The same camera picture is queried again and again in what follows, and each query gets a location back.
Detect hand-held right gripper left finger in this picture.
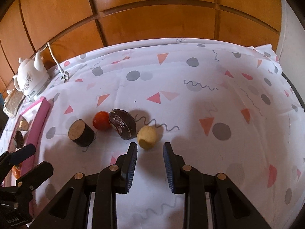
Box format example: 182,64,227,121
28,142,138,229

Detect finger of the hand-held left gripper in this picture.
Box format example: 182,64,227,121
14,161,54,192
0,144,37,172

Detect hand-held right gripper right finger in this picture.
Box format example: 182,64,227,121
163,142,272,229

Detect dark brown water chestnut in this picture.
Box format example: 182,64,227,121
109,109,137,140
14,131,24,148

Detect pale yellow potato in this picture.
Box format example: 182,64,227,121
137,125,158,150

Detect pink shallow tray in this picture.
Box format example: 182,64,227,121
0,97,51,184

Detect ornate gold tissue box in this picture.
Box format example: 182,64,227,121
3,89,24,118

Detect red tomato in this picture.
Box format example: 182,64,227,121
92,111,112,131

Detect white ceramic electric kettle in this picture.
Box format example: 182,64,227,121
13,51,50,101

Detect white power cord with plug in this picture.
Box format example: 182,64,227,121
36,42,71,83

